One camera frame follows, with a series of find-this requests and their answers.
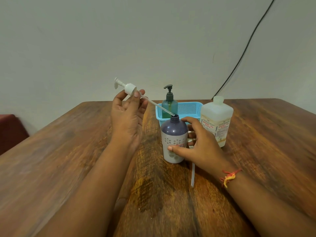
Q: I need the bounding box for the person's right hand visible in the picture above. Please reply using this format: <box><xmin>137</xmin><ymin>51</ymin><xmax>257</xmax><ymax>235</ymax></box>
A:
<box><xmin>167</xmin><ymin>117</ymin><xmax>239</xmax><ymax>177</ymax></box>

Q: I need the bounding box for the person's left hand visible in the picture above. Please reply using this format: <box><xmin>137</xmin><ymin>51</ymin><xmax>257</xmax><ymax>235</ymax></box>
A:
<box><xmin>110</xmin><ymin>89</ymin><xmax>150</xmax><ymax>151</ymax></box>

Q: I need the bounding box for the red and yellow wrist thread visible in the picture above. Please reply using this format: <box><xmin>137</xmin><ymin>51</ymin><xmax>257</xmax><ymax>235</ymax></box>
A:
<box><xmin>219</xmin><ymin>168</ymin><xmax>242</xmax><ymax>188</ymax></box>

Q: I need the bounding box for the translucent white labelled bottle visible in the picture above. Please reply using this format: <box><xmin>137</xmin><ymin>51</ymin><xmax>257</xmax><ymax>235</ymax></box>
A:
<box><xmin>200</xmin><ymin>96</ymin><xmax>234</xmax><ymax>148</ymax></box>

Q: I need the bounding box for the white plastic strip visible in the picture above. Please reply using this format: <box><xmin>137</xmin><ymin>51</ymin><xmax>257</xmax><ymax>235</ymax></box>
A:
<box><xmin>190</xmin><ymin>162</ymin><xmax>196</xmax><ymax>188</ymax></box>

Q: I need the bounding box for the dark red seat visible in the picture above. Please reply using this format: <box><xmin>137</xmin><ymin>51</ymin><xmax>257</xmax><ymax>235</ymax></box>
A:
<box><xmin>0</xmin><ymin>114</ymin><xmax>30</xmax><ymax>156</ymax></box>

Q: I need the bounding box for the light blue plastic basket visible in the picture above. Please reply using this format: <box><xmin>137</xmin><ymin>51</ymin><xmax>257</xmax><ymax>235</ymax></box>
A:
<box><xmin>156</xmin><ymin>102</ymin><xmax>203</xmax><ymax>127</ymax></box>

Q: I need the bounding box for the black cable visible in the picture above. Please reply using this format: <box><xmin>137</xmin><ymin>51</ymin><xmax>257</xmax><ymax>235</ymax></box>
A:
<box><xmin>211</xmin><ymin>0</ymin><xmax>277</xmax><ymax>100</ymax></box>

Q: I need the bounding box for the person's left forearm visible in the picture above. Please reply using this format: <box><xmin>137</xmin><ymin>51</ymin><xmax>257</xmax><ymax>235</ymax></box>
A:
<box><xmin>37</xmin><ymin>142</ymin><xmax>141</xmax><ymax>237</ymax></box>

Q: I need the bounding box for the person's right forearm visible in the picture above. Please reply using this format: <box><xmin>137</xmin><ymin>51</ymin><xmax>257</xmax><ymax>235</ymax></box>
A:
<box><xmin>220</xmin><ymin>168</ymin><xmax>316</xmax><ymax>237</ymax></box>

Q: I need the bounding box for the purple and white floral bottle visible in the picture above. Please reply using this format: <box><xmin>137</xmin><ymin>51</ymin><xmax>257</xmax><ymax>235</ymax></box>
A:
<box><xmin>160</xmin><ymin>115</ymin><xmax>189</xmax><ymax>164</ymax></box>

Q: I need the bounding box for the white pump dispenser with tube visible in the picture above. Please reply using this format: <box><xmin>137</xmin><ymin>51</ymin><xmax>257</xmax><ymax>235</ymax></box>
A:
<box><xmin>114</xmin><ymin>77</ymin><xmax>176</xmax><ymax>119</ymax></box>

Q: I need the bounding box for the green bottle with black pump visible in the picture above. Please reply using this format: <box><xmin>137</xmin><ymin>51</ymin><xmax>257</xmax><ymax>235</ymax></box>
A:
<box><xmin>162</xmin><ymin>84</ymin><xmax>178</xmax><ymax>119</ymax></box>

